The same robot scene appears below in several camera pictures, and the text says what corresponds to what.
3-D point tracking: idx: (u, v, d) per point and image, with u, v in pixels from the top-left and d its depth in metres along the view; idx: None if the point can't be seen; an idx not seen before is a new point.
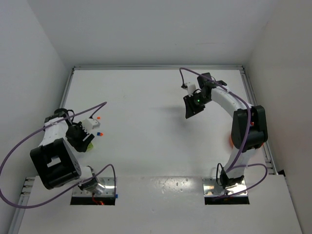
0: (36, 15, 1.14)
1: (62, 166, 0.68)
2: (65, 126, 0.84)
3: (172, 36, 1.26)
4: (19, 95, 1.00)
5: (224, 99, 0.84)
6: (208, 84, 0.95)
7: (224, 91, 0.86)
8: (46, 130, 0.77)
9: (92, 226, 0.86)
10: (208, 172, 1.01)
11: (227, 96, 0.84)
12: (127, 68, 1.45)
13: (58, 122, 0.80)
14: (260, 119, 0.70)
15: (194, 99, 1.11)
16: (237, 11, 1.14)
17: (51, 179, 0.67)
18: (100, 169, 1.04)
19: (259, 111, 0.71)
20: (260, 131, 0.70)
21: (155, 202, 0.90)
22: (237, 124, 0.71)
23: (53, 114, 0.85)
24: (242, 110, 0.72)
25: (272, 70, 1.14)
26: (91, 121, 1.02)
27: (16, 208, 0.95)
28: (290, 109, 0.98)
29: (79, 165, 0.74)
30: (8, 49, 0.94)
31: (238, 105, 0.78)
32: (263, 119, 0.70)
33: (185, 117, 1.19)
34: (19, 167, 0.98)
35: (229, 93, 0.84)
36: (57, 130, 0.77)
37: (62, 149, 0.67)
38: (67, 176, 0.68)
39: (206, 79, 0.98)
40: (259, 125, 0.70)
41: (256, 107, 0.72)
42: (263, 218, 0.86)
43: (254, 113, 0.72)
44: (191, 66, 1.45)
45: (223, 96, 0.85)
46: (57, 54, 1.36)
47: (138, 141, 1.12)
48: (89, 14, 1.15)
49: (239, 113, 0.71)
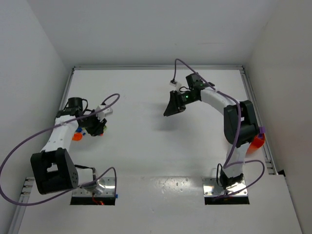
0: (36, 14, 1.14)
1: (60, 177, 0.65)
2: (74, 128, 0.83)
3: (173, 35, 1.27)
4: (20, 94, 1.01)
5: (213, 98, 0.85)
6: (197, 86, 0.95)
7: (212, 91, 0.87)
8: (54, 130, 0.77)
9: (91, 226, 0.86)
10: (208, 172, 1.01)
11: (216, 94, 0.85)
12: (127, 68, 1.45)
13: (67, 123, 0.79)
14: (249, 113, 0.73)
15: (180, 97, 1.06)
16: (237, 11, 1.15)
17: (48, 187, 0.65)
18: (103, 171, 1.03)
19: (248, 106, 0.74)
20: (250, 124, 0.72)
21: (155, 202, 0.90)
22: (227, 119, 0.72)
23: (66, 111, 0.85)
24: (232, 107, 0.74)
25: (271, 70, 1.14)
26: (102, 107, 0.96)
27: (16, 208, 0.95)
28: (291, 109, 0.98)
29: (77, 176, 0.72)
30: (8, 48, 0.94)
31: (227, 102, 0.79)
32: (252, 113, 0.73)
33: (167, 112, 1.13)
34: (19, 167, 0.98)
35: (217, 92, 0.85)
36: (63, 135, 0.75)
37: (62, 162, 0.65)
38: (61, 187, 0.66)
39: (195, 79, 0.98)
40: (249, 118, 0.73)
41: (244, 102, 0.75)
42: (263, 219, 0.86)
43: (243, 107, 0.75)
44: (191, 66, 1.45)
45: (212, 95, 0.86)
46: (57, 54, 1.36)
47: (138, 141, 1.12)
48: (89, 14, 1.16)
49: (229, 109, 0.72)
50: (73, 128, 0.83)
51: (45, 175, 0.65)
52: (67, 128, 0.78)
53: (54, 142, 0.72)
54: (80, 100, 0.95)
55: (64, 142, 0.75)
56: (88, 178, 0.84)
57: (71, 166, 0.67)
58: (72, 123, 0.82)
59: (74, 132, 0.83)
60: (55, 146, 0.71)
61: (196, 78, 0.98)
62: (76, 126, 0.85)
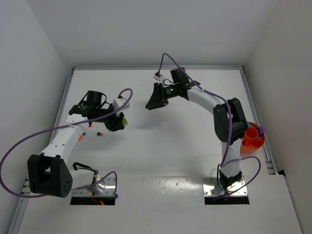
0: (36, 14, 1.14)
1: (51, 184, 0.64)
2: (82, 130, 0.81)
3: (173, 35, 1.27)
4: (20, 94, 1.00)
5: (200, 97, 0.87)
6: (183, 84, 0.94)
7: (199, 91, 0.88)
8: (62, 130, 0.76)
9: (91, 226, 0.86)
10: (209, 172, 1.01)
11: (203, 94, 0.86)
12: (127, 68, 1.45)
13: (75, 125, 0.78)
14: (237, 110, 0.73)
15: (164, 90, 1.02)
16: (236, 11, 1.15)
17: (38, 189, 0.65)
18: (106, 174, 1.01)
19: (235, 103, 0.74)
20: (240, 121, 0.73)
21: (155, 202, 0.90)
22: (217, 118, 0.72)
23: (80, 107, 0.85)
24: (221, 106, 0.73)
25: (271, 70, 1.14)
26: (118, 101, 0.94)
27: (16, 208, 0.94)
28: (291, 109, 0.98)
29: (70, 184, 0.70)
30: (8, 48, 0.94)
31: (215, 101, 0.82)
32: (241, 109, 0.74)
33: (150, 105, 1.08)
34: (19, 167, 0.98)
35: (204, 91, 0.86)
36: (66, 141, 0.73)
37: (56, 172, 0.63)
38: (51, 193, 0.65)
39: (181, 75, 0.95)
40: (237, 115, 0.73)
41: (232, 100, 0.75)
42: (263, 219, 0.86)
43: (231, 105, 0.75)
44: (191, 66, 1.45)
45: (199, 95, 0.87)
46: (57, 54, 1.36)
47: (138, 141, 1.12)
48: (89, 14, 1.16)
49: (218, 109, 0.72)
50: (81, 130, 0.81)
51: (38, 179, 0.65)
52: (73, 131, 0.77)
53: (55, 146, 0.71)
54: (99, 94, 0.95)
55: (67, 146, 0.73)
56: (87, 179, 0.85)
57: (65, 178, 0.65)
58: (81, 125, 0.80)
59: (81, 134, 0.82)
60: (54, 150, 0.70)
61: (181, 75, 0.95)
62: (85, 128, 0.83)
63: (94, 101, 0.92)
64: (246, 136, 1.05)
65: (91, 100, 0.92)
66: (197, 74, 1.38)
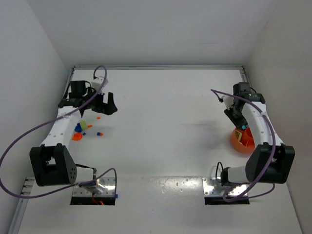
0: (36, 14, 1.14)
1: (58, 173, 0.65)
2: (75, 120, 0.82)
3: (172, 35, 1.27)
4: (19, 94, 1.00)
5: (254, 121, 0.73)
6: (244, 94, 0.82)
7: (258, 113, 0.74)
8: (57, 122, 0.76)
9: (91, 226, 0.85)
10: (208, 171, 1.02)
11: (260, 119, 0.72)
12: (126, 68, 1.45)
13: (69, 115, 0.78)
14: (283, 161, 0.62)
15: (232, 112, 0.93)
16: (236, 11, 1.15)
17: (45, 180, 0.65)
18: (103, 171, 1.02)
19: (287, 152, 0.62)
20: (279, 172, 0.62)
21: (155, 202, 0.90)
22: (257, 157, 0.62)
23: (69, 101, 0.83)
24: (267, 146, 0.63)
25: (271, 70, 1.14)
26: (97, 80, 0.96)
27: (15, 208, 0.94)
28: (290, 109, 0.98)
29: (75, 170, 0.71)
30: (8, 48, 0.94)
31: (266, 136, 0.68)
32: (290, 161, 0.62)
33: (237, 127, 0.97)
34: (19, 167, 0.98)
35: (263, 116, 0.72)
36: (64, 130, 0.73)
37: (60, 159, 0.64)
38: (58, 181, 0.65)
39: (243, 87, 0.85)
40: (280, 165, 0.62)
41: (285, 146, 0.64)
42: (264, 220, 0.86)
43: (282, 150, 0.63)
44: (192, 66, 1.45)
45: (254, 117, 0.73)
46: (57, 53, 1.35)
47: (137, 141, 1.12)
48: (90, 14, 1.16)
49: (262, 147, 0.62)
50: (75, 119, 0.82)
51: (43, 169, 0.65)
52: (68, 121, 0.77)
53: (54, 136, 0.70)
54: (83, 82, 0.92)
55: (66, 135, 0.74)
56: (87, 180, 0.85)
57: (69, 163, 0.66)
58: (74, 114, 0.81)
59: (75, 124, 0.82)
60: (55, 141, 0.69)
61: (244, 87, 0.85)
62: (78, 117, 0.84)
63: (79, 90, 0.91)
64: (247, 135, 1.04)
65: (76, 91, 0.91)
66: (197, 75, 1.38)
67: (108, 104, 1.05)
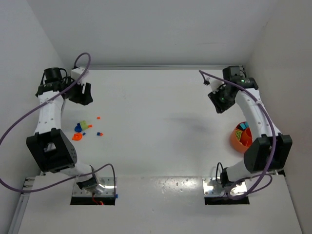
0: (36, 14, 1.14)
1: (58, 155, 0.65)
2: (60, 104, 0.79)
3: (172, 35, 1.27)
4: (20, 94, 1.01)
5: (250, 111, 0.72)
6: (236, 79, 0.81)
7: (253, 102, 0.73)
8: (42, 109, 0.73)
9: (91, 225, 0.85)
10: (208, 171, 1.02)
11: (255, 108, 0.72)
12: (126, 68, 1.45)
13: (53, 100, 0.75)
14: (282, 149, 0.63)
15: (219, 95, 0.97)
16: (236, 11, 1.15)
17: (48, 165, 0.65)
18: (100, 167, 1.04)
19: (285, 141, 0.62)
20: (277, 160, 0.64)
21: (155, 202, 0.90)
22: (257, 150, 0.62)
23: (48, 87, 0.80)
24: (266, 138, 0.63)
25: (271, 69, 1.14)
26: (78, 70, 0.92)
27: (15, 208, 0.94)
28: (290, 108, 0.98)
29: (74, 151, 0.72)
30: (8, 48, 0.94)
31: (263, 126, 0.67)
32: (287, 149, 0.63)
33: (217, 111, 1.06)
34: (19, 166, 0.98)
35: (258, 106, 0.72)
36: (53, 114, 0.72)
37: (60, 142, 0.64)
38: (62, 163, 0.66)
39: (233, 71, 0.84)
40: (278, 153, 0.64)
41: (282, 135, 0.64)
42: (264, 220, 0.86)
43: (279, 138, 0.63)
44: (192, 66, 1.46)
45: (249, 107, 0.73)
46: (57, 53, 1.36)
47: (137, 141, 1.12)
48: (89, 14, 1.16)
49: (261, 141, 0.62)
50: (60, 104, 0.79)
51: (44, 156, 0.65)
52: (53, 106, 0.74)
53: (45, 123, 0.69)
54: (57, 68, 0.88)
55: (56, 120, 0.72)
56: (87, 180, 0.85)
57: (68, 145, 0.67)
58: (58, 99, 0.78)
59: (61, 108, 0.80)
60: (48, 126, 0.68)
61: (235, 72, 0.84)
62: (62, 102, 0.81)
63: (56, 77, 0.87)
64: (247, 135, 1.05)
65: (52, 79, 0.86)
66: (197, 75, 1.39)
67: (85, 94, 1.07)
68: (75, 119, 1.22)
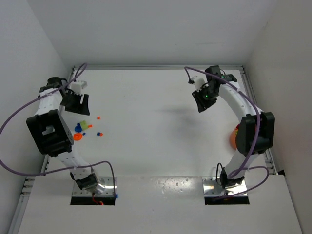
0: (36, 15, 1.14)
1: (57, 136, 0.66)
2: (59, 99, 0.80)
3: (173, 35, 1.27)
4: (20, 94, 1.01)
5: (232, 99, 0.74)
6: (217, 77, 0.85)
7: (233, 90, 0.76)
8: (42, 100, 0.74)
9: (90, 225, 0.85)
10: (208, 171, 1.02)
11: (237, 96, 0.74)
12: (127, 68, 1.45)
13: (52, 93, 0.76)
14: (267, 128, 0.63)
15: (203, 93, 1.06)
16: (236, 11, 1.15)
17: (46, 147, 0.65)
18: (96, 164, 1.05)
19: (269, 118, 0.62)
20: (265, 138, 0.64)
21: (155, 202, 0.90)
22: (244, 128, 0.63)
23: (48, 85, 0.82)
24: (251, 116, 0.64)
25: (271, 69, 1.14)
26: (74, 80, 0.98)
27: (15, 208, 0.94)
28: (290, 108, 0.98)
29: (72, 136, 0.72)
30: (8, 48, 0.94)
31: (247, 108, 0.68)
32: (272, 126, 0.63)
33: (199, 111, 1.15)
34: (19, 166, 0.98)
35: (239, 93, 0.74)
36: (52, 102, 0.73)
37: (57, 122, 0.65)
38: (59, 145, 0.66)
39: (214, 71, 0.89)
40: (264, 131, 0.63)
41: (264, 113, 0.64)
42: (264, 219, 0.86)
43: (262, 117, 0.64)
44: (192, 66, 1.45)
45: (231, 94, 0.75)
46: (57, 53, 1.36)
47: (137, 141, 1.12)
48: (89, 14, 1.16)
49: (246, 119, 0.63)
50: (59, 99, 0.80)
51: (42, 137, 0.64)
52: (53, 97, 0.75)
53: (44, 107, 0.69)
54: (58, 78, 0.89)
55: (55, 107, 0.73)
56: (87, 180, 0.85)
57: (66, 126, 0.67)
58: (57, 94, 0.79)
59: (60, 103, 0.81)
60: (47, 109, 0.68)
61: (216, 71, 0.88)
62: (60, 99, 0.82)
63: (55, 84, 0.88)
64: None
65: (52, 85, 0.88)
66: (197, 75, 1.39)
67: (82, 104, 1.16)
68: (75, 119, 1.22)
